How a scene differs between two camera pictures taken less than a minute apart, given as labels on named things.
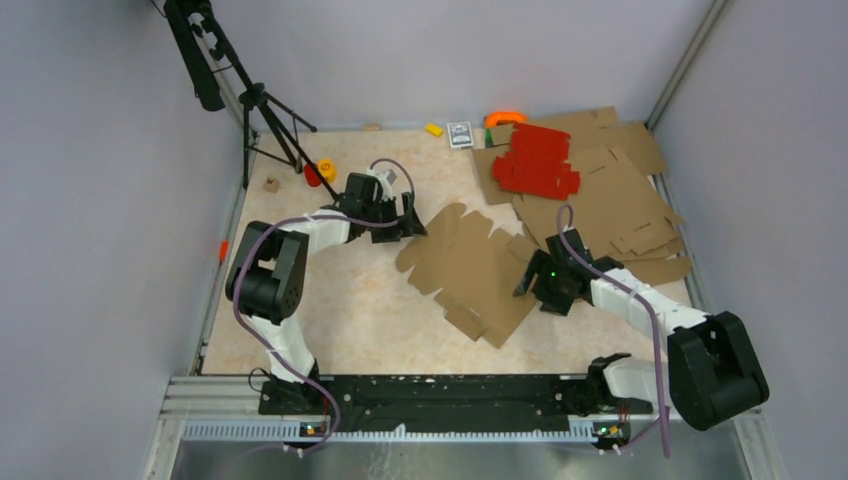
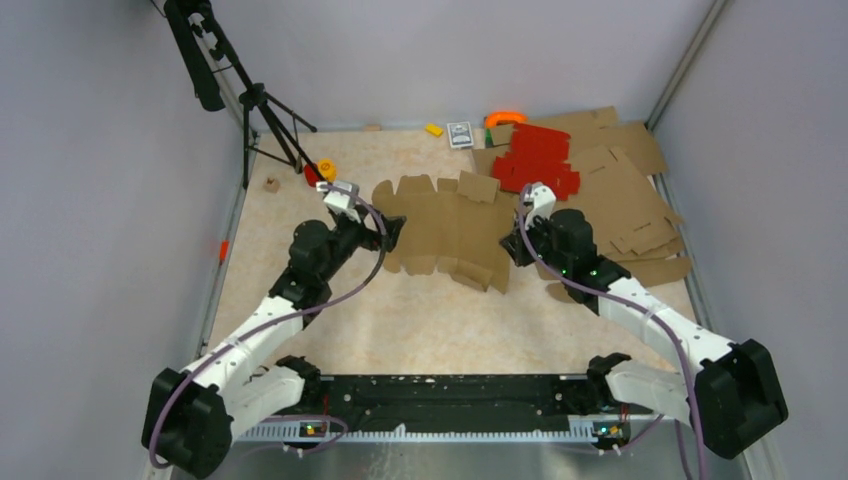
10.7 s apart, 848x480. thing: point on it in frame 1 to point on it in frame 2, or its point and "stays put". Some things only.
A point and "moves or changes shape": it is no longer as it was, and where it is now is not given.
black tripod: [201, 35] stays put
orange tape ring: [493, 117] stays put
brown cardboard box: [477, 275] moves or changes shape
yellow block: [434, 129] stays put
